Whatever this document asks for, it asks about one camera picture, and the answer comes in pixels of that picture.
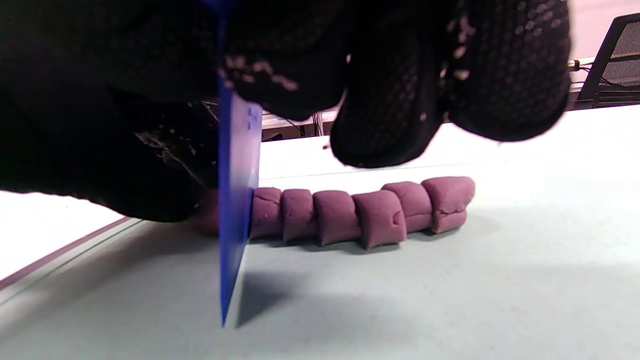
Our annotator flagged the person's right hand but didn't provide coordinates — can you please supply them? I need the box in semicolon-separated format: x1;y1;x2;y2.
0;0;573;169

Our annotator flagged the person's left hand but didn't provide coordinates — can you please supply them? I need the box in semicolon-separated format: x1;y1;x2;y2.
0;75;221;223

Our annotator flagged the blue plastic scraper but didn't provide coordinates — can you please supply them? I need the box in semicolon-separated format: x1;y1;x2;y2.
202;0;264;328

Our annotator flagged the purple plasticine roll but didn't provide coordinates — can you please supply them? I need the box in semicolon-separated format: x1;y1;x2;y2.
192;176;476;250

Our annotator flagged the black mesh chair black base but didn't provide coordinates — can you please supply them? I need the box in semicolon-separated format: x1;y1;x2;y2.
575;12;640;108

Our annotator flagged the green cutting board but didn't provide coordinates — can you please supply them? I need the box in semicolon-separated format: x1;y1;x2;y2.
0;160;640;360

